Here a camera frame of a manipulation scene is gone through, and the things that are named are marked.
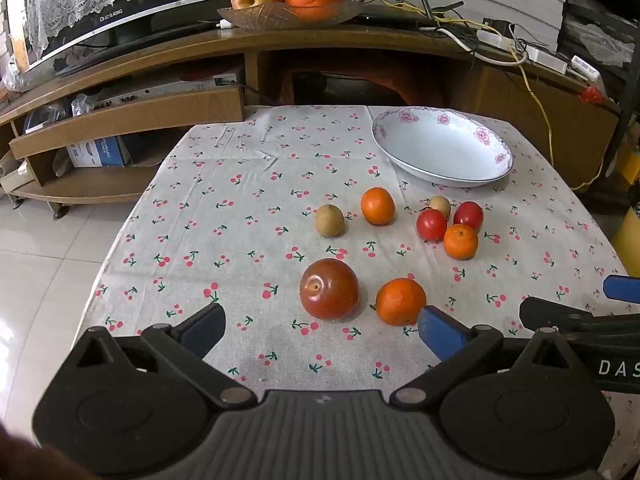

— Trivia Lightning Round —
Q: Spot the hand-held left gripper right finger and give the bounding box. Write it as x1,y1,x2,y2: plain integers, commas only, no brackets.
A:
390,305,585,409

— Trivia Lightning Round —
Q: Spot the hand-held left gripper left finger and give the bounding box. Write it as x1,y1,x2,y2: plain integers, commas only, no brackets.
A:
67,302,258,409

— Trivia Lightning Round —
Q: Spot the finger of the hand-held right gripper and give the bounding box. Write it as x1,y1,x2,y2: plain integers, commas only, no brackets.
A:
602,274,640,305
519,297,640,342

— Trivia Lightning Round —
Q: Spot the orange mandarin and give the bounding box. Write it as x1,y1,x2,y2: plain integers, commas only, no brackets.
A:
375,277,427,327
443,223,479,261
360,187,396,226

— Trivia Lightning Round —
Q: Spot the small red tomato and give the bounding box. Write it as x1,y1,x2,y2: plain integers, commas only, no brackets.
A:
416,209,448,242
453,201,484,232

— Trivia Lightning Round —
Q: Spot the large red apple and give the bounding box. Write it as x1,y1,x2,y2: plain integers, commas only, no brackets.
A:
299,258,360,321

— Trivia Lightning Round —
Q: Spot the white floral plate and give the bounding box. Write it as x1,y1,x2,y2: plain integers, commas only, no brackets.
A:
371,107,514,187

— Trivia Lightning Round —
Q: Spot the yellow box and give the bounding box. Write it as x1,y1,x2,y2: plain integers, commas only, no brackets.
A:
617,149,640,187

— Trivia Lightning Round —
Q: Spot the cherry print tablecloth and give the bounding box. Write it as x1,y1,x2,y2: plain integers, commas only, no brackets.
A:
75,105,640,463

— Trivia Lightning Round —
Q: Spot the brown kiwi left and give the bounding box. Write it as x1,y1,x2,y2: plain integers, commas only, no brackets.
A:
314,204,346,237

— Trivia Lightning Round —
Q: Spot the blue and white box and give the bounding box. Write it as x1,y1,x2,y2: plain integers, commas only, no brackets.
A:
66,135,131,168

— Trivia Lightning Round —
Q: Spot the wooden television stand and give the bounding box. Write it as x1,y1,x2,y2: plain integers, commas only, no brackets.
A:
0,19,622,212

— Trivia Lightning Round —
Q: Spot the white power strip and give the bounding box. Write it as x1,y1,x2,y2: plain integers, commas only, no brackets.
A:
476,27,569,74
570,55,602,82

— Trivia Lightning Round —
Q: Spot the silver media player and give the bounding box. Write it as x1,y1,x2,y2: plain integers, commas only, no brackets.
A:
95,76,240,111

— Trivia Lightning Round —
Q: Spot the clear plastic bag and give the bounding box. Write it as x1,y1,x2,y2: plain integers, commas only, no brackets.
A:
22,95,98,136

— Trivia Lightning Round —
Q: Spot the black metal shelf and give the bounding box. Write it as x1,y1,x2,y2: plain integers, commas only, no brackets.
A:
560,0,640,161

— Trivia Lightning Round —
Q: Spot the brown glass fruit bowl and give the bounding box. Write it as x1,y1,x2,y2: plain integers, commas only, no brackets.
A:
216,1,362,30

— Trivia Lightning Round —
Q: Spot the black television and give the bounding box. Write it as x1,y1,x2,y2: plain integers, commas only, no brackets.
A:
0,0,261,92

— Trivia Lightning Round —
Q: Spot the yellow cable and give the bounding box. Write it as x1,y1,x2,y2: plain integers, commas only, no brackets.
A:
352,0,608,192

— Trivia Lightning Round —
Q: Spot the white cable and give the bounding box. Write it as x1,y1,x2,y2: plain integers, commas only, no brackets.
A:
417,25,528,67

